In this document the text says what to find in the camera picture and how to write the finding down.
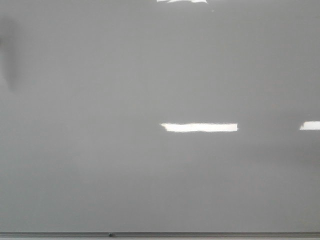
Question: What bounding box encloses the white whiteboard with aluminium frame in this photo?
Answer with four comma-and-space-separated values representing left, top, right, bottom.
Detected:
0, 0, 320, 236

